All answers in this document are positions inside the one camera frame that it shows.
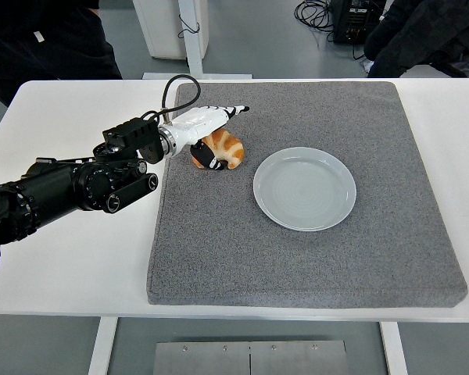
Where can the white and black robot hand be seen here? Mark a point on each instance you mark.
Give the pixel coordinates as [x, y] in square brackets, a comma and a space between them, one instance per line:
[195, 119]

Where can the golden brown croissant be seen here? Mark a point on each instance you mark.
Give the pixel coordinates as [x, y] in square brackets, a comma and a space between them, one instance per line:
[230, 146]

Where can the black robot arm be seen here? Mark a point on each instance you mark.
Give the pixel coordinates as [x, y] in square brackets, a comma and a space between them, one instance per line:
[54, 191]

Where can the round grey plate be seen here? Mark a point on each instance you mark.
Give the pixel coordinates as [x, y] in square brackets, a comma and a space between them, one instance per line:
[305, 189]

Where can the grey metal plate with screws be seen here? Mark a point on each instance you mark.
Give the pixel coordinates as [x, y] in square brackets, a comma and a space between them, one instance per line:
[250, 359]

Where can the person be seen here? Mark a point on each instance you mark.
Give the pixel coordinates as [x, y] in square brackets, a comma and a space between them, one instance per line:
[414, 39]
[62, 47]

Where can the grey fabric mat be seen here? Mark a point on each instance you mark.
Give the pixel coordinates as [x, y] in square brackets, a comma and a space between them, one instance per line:
[297, 265]

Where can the black electronics box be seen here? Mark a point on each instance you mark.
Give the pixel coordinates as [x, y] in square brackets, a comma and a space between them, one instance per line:
[355, 23]

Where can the white table leg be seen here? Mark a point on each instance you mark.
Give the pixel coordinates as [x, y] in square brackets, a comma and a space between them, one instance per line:
[394, 351]
[101, 347]

